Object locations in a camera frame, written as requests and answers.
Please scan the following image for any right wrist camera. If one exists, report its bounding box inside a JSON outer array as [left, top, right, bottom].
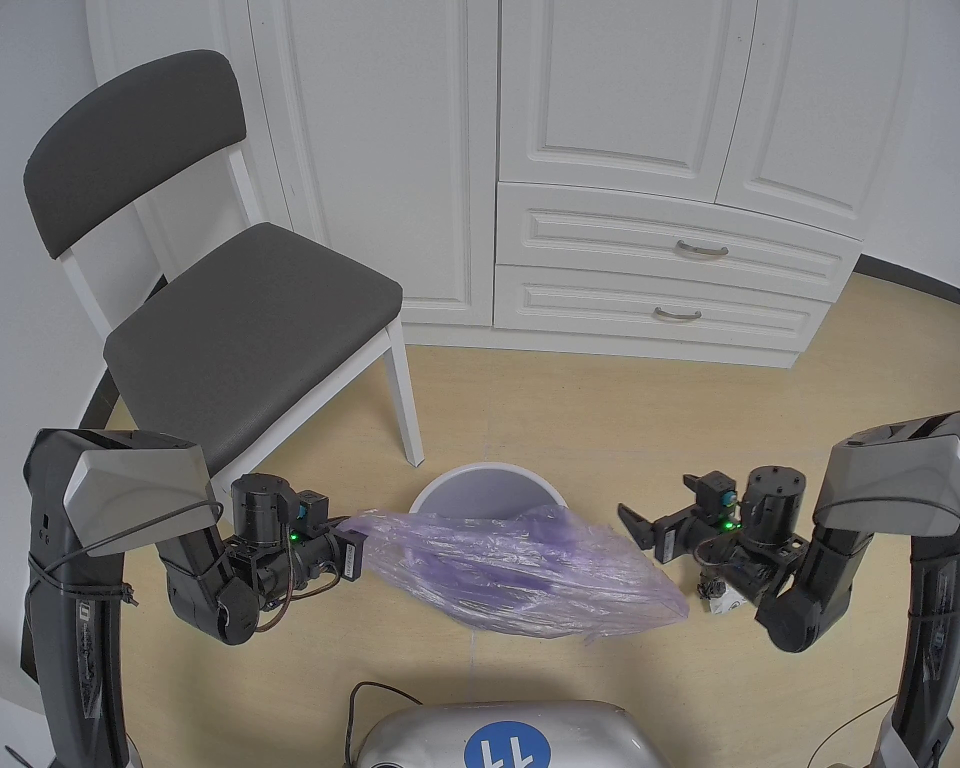
[[693, 471, 742, 520]]

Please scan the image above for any grey and white chair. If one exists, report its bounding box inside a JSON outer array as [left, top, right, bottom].
[[22, 48, 426, 481]]

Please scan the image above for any black cable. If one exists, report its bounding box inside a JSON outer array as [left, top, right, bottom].
[[345, 680, 426, 762]]

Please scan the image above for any white trash bin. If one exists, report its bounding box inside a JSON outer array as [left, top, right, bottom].
[[410, 462, 569, 535]]

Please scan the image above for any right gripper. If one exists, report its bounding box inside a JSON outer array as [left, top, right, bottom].
[[616, 472, 745, 567]]

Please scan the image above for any purple plastic bag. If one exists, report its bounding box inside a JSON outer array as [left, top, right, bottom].
[[341, 504, 693, 651]]

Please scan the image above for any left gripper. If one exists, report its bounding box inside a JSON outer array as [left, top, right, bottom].
[[288, 525, 369, 594]]

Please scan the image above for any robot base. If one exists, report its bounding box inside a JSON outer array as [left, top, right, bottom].
[[360, 699, 672, 768]]

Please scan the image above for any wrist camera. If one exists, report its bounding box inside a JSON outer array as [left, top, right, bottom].
[[294, 489, 333, 528], [693, 471, 742, 520]]

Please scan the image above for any white wardrobe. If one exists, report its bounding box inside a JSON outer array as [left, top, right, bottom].
[[84, 0, 912, 370]]

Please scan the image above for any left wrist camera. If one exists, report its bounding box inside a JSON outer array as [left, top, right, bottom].
[[294, 489, 333, 528]]

